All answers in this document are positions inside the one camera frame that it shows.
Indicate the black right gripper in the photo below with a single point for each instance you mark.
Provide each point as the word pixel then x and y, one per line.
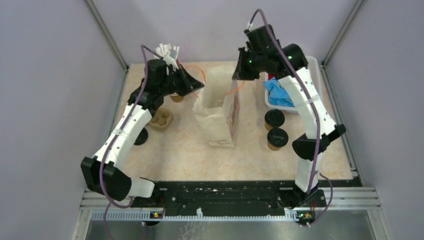
pixel 240 73

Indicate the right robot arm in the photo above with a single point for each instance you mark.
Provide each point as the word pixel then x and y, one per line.
pixel 264 54

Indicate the brown paper coffee cup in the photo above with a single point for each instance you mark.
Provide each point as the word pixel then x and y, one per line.
pixel 268 127

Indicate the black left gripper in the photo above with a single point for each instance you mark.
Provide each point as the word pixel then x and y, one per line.
pixel 189 84

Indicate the brown pulp cup carrier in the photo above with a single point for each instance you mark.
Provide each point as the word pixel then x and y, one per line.
pixel 162 119

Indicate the white wrapped straws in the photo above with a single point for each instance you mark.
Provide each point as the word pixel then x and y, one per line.
pixel 168 50

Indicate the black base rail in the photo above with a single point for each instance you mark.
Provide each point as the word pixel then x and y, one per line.
pixel 221 198

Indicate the white plastic basket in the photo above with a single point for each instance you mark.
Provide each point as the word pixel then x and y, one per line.
pixel 314 82

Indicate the cream paper takeout bag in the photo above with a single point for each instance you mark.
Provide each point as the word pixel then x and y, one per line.
pixel 217 106

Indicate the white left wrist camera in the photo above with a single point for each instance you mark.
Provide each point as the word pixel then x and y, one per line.
pixel 171 62

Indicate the stack of black lids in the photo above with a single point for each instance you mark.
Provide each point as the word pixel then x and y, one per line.
pixel 142 137

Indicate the blue cartoon cloth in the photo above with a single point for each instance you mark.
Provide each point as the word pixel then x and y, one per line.
pixel 277 95

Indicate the stack of brown paper cups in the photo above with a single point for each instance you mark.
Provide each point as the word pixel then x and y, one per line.
pixel 176 98

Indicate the black cup lid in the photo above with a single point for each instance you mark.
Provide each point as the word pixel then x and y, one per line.
pixel 277 137
pixel 275 118

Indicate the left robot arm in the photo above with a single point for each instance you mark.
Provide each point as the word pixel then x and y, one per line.
pixel 103 171

